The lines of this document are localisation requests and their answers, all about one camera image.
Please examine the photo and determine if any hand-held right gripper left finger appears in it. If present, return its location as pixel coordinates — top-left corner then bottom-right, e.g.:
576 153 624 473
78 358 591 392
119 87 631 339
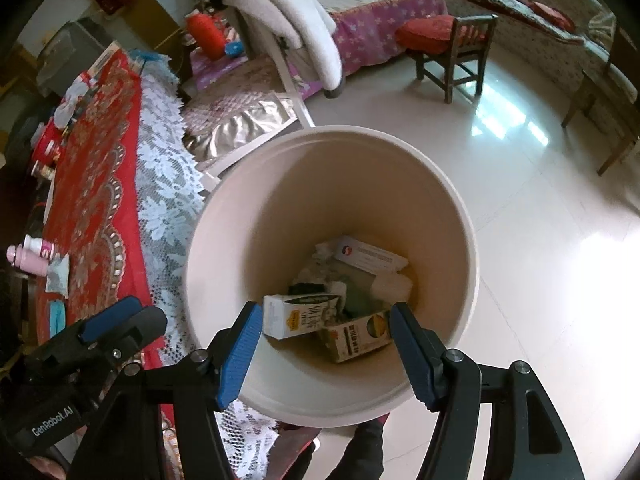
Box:
75 301 264 480

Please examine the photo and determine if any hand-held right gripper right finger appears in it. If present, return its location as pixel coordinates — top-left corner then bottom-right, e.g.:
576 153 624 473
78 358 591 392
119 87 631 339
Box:
389 301 586 480

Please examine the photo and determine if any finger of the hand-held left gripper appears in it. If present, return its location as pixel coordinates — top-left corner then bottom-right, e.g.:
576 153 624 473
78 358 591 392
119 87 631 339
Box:
79 296 144 345
114 306 169 361

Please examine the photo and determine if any blue face mask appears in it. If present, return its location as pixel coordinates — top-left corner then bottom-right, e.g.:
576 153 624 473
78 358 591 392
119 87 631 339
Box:
47 300 69 334

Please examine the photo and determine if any cream round bin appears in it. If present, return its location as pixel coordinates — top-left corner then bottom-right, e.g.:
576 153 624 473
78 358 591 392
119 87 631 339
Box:
185 127 480 428

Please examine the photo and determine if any white crumpled tissue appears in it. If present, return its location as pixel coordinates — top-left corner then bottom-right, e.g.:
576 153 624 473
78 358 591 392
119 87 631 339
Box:
45 254 71 296

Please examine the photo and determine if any white milk carton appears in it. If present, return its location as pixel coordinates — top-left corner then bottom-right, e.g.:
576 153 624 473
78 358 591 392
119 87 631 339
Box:
262 292 343 339

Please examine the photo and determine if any white bottle pink label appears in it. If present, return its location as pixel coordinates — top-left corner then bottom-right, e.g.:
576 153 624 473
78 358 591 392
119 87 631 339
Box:
22 235 55 261

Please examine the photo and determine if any person's dark clothing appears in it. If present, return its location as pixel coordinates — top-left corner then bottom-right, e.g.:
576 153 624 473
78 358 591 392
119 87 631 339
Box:
325 412 391 480

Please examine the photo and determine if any white flat box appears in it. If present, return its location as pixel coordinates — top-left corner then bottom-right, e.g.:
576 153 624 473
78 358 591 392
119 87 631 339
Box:
332 235 410 273

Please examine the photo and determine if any white lace tablecloth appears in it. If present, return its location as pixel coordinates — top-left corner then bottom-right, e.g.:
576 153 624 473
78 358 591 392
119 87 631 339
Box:
132 62 281 480

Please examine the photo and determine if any red plastic basin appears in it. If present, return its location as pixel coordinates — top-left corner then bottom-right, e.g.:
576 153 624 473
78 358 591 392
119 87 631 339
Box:
32 120 63 161

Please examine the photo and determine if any silver foil bag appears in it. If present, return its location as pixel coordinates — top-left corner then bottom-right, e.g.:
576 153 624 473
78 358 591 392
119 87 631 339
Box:
182 92 296 161

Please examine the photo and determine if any blue fringed cloth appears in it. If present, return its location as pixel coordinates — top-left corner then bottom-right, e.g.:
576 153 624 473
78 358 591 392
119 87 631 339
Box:
132 52 181 86

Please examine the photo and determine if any pink floral cloth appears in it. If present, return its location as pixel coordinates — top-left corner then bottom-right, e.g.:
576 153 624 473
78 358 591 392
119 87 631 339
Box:
190 52 281 96

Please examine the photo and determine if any grey box appliance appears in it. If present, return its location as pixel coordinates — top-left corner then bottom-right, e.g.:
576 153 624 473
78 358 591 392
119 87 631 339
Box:
37 17 121 96

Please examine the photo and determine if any red thermos flask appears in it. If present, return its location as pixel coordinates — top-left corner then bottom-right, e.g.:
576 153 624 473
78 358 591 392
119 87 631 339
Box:
185 10 226 61

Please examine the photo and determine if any small wooden chair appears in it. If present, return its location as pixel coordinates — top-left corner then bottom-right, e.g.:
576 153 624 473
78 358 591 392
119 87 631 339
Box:
395 14 500 105

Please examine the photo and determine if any wooden stool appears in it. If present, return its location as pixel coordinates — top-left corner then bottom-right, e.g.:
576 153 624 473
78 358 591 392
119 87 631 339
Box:
560 25 640 177

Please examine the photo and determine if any red seat cushion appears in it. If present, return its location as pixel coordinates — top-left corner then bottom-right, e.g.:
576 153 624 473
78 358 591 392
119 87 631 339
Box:
395 15 488 56

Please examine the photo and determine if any bed with purple sheet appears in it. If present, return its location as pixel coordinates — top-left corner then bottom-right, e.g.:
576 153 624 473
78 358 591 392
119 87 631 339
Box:
300 0 448 81

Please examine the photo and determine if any white folding chair with blanket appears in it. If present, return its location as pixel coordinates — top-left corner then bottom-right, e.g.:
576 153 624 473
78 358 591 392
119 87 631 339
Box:
220 0 346 98

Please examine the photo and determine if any patterned sofa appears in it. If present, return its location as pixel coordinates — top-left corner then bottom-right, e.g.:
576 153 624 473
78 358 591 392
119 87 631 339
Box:
420 0 640 131

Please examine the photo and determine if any white metal frame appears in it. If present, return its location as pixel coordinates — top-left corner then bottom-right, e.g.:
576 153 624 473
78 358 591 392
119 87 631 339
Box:
240 10 317 128

